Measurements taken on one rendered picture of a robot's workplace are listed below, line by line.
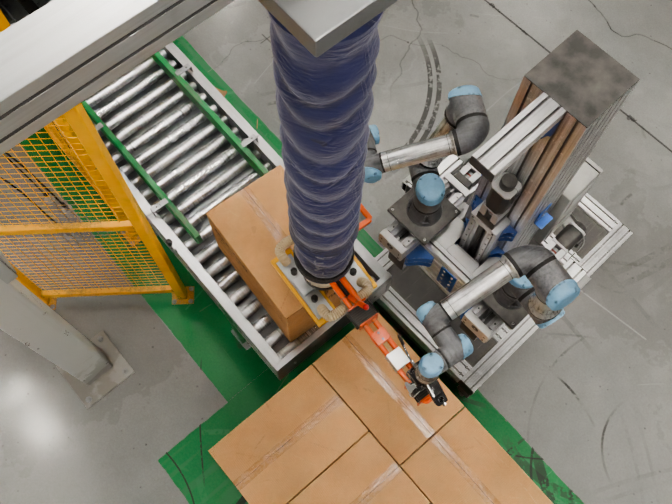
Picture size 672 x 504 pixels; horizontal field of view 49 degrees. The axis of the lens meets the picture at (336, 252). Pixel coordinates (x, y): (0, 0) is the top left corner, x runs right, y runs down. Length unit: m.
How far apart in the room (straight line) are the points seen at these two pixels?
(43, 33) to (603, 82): 1.71
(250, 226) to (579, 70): 1.54
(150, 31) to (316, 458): 2.50
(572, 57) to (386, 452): 1.86
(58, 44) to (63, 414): 3.21
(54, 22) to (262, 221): 2.19
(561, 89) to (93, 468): 2.91
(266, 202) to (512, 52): 2.27
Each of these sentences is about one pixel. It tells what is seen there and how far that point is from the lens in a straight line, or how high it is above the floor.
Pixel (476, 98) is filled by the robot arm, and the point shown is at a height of 1.66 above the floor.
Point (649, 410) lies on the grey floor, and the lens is 4.31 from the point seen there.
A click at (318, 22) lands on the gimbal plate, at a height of 2.88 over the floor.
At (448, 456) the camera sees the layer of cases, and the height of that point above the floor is 0.54.
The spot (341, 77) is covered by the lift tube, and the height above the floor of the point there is 2.62.
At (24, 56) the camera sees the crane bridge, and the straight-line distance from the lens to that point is 1.15.
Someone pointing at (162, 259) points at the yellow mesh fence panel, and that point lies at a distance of 3.60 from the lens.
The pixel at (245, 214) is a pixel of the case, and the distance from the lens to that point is 3.27.
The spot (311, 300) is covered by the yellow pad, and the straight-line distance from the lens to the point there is 2.94.
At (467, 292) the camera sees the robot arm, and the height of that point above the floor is 1.59.
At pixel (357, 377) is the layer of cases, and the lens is 3.45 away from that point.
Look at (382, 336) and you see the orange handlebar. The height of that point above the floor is 1.23.
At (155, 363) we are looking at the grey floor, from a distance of 4.12.
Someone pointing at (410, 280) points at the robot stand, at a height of 0.21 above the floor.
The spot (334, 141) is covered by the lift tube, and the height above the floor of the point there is 2.36.
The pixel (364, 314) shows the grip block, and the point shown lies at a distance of 2.81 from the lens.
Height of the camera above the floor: 3.92
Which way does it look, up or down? 69 degrees down
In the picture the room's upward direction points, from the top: 2 degrees clockwise
